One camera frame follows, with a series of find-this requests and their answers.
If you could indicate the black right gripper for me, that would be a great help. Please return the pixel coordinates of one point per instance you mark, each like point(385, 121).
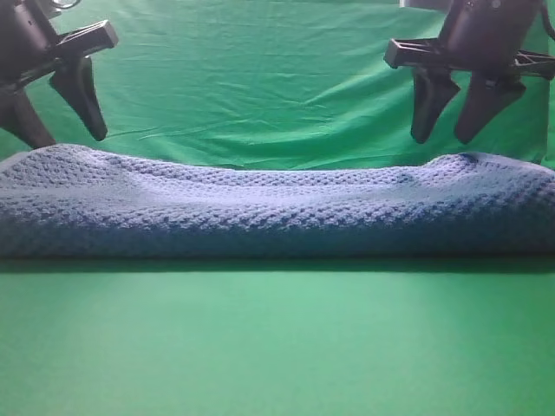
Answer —
point(484, 38)

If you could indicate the blue waffle-weave towel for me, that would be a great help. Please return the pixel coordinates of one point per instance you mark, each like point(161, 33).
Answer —
point(75, 201)

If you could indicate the green backdrop cloth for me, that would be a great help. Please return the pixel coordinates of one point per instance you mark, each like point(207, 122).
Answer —
point(274, 85)

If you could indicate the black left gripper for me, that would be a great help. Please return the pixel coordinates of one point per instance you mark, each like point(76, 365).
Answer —
point(30, 49)

